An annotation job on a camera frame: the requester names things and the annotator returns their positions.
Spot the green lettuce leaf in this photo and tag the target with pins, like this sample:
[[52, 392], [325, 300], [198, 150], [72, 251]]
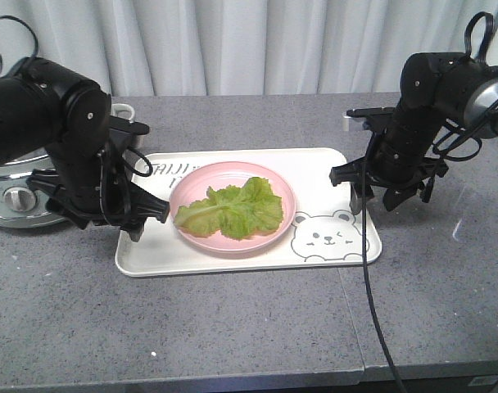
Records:
[[235, 212]]

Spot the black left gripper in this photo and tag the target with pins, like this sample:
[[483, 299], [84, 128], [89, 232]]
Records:
[[93, 188]]

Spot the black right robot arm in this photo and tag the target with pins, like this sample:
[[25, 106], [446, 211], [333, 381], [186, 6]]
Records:
[[446, 99]]

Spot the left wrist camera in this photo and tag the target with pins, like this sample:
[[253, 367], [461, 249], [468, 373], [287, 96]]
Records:
[[124, 133]]

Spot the pink round plate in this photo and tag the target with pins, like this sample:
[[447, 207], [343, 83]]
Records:
[[219, 175]]

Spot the pale green electric cooking pot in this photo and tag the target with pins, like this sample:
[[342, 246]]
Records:
[[11, 196]]

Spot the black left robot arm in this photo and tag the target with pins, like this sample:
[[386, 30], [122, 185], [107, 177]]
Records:
[[44, 105]]

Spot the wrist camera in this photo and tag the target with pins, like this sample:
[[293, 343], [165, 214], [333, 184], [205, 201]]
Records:
[[124, 133], [374, 119]]

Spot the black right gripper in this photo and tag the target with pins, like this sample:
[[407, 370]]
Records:
[[396, 160]]

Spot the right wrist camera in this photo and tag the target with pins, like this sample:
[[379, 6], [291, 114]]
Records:
[[374, 119]]

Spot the cream bear serving tray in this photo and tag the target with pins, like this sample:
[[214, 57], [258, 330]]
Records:
[[323, 231]]

